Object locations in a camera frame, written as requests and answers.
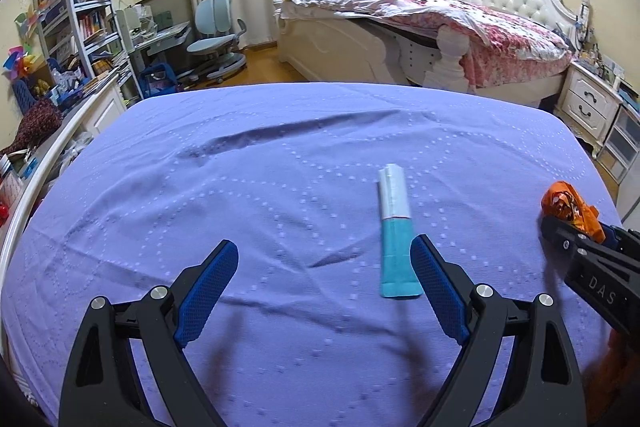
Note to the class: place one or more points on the white curved bed rail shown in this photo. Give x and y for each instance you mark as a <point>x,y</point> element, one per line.
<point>30,202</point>

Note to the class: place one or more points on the pink floral quilt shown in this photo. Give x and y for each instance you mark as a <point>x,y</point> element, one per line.
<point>450,14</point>

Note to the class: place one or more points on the orange snack wrapper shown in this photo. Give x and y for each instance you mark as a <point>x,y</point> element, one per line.
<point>570,207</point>

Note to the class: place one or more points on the plastic drawer unit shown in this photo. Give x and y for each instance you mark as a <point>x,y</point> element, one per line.
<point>622,142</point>

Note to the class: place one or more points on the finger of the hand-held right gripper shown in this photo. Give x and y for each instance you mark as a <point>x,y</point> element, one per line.
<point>625,239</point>
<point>562,237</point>

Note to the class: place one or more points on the blue plastic basket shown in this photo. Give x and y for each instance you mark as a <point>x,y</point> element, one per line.
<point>25,94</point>

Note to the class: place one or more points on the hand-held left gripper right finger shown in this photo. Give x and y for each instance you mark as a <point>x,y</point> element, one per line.
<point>440,287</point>

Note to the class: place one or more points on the blue bag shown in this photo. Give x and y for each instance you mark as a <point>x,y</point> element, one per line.
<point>160,79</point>

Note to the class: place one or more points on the light blue desk chair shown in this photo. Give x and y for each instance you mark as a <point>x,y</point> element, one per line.
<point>210,14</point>

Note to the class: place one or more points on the colorful pinwheel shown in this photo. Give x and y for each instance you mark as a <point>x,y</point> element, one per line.
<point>17,62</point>

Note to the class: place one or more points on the white bookshelf with books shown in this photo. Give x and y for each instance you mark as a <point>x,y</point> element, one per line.
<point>90,22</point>

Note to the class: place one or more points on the white nightstand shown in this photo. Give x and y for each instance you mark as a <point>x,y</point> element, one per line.
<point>585,102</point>

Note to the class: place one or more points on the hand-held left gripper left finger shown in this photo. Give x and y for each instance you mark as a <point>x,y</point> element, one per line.
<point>205,292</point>

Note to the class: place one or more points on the grey study desk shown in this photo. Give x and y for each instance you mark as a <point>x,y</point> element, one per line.
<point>165,34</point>

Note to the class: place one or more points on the paper wall decoration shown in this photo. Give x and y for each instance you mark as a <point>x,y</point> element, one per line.
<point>30,24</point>

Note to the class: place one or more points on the purple bed sheet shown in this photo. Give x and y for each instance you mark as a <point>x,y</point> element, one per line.
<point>200,182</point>

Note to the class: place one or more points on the teal and white tube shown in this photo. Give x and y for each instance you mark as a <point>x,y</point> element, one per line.
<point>397,247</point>

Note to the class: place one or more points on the dark knitted cloth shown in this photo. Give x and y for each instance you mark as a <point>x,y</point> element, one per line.
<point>35,122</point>

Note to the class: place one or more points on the nightstand clutter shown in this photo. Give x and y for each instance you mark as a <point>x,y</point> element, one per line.
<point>600,62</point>

